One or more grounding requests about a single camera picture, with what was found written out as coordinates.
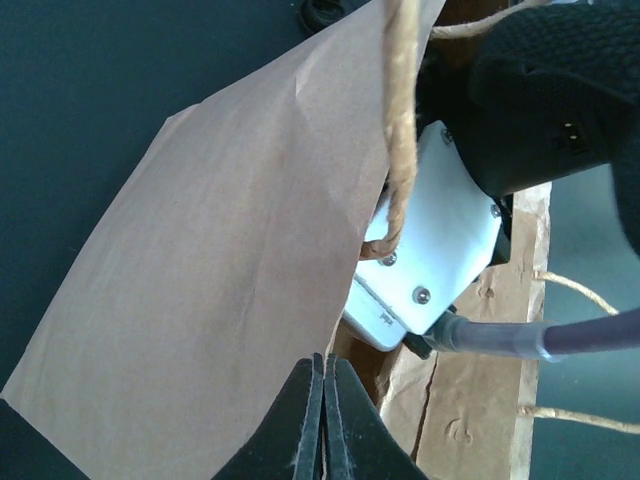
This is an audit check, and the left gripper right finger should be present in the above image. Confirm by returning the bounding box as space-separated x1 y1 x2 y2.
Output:
323 354 427 480

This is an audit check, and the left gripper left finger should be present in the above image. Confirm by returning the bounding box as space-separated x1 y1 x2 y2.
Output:
214 353 324 480

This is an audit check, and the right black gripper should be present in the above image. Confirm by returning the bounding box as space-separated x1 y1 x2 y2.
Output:
344 1 639 353

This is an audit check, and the brown paper bag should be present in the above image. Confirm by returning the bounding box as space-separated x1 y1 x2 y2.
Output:
0 0 640 480

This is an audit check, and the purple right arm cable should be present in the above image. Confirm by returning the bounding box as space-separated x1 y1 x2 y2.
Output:
404 306 640 363

